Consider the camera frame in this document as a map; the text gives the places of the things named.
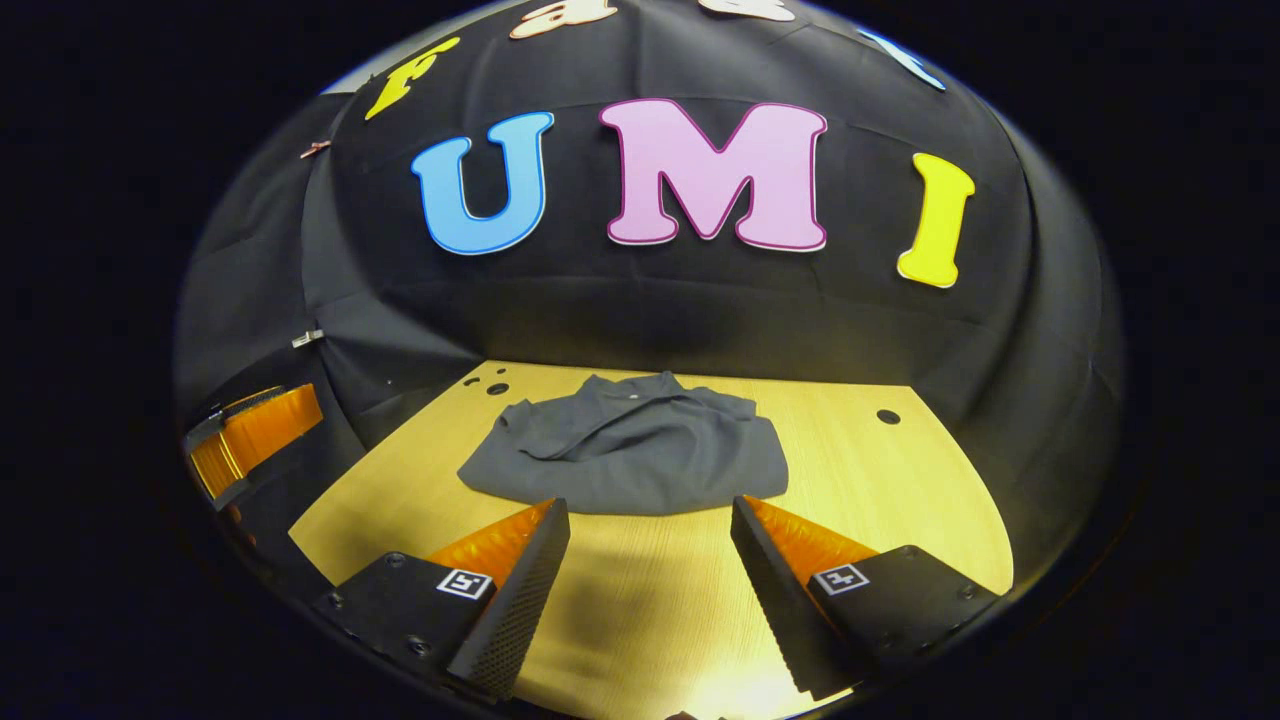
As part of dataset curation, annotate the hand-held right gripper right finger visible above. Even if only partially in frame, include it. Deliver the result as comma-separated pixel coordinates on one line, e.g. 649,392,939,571
730,493,1001,701

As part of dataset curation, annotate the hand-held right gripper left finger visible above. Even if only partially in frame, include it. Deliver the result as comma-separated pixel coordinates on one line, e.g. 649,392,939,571
315,497,573,701

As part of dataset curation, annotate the grey button-up shirt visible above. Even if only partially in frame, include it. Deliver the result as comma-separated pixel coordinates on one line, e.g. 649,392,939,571
457,371,791,517

